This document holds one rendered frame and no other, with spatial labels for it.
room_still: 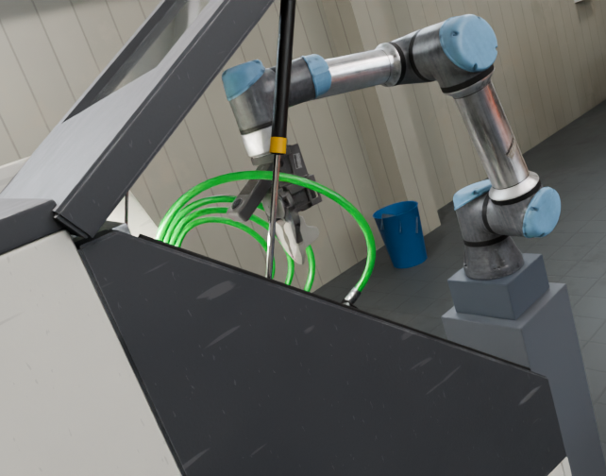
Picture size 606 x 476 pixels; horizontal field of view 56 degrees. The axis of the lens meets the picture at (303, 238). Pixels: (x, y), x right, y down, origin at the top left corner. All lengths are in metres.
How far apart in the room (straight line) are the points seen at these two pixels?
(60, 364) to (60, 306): 0.05
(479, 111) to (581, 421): 0.94
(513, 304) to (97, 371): 1.13
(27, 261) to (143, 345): 0.14
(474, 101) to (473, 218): 0.33
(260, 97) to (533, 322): 0.91
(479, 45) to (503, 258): 0.55
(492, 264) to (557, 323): 0.24
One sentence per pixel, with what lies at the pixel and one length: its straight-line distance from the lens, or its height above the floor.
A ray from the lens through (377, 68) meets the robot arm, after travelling 1.29.
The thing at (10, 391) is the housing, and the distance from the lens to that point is 0.59.
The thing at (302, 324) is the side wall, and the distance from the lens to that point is 0.68.
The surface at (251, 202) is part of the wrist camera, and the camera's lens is 0.97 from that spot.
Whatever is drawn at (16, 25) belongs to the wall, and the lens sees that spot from 3.56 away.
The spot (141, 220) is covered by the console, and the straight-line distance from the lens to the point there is 1.32.
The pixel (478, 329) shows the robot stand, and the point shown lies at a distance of 1.58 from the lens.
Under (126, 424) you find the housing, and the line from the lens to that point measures 0.62.
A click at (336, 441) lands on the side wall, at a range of 0.75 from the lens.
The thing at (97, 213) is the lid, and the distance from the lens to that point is 0.55.
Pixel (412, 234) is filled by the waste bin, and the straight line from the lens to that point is 4.13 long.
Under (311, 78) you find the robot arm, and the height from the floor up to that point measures 1.52.
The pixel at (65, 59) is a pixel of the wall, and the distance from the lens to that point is 3.58.
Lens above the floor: 1.53
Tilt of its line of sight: 15 degrees down
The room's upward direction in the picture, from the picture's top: 19 degrees counter-clockwise
